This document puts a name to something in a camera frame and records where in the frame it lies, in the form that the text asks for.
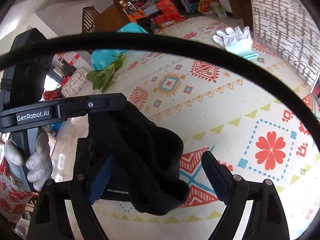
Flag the black pants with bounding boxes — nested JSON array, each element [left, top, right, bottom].
[[73, 103, 190, 216]]

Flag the white gloved left hand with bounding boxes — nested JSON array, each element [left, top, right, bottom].
[[4, 128, 53, 192]]

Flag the green leafy vegetable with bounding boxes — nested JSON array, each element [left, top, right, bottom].
[[86, 53, 126, 92]]

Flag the turquoise star covered chair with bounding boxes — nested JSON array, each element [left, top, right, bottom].
[[91, 23, 148, 71]]

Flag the patterned tablecloth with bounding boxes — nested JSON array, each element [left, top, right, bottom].
[[49, 17, 320, 240]]

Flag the white glove on table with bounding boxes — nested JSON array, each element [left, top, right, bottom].
[[213, 26, 258, 60]]

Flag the white grey patterned chair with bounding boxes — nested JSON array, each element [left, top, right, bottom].
[[251, 0, 319, 86]]

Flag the black cable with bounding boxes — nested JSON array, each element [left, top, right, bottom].
[[0, 31, 320, 153]]

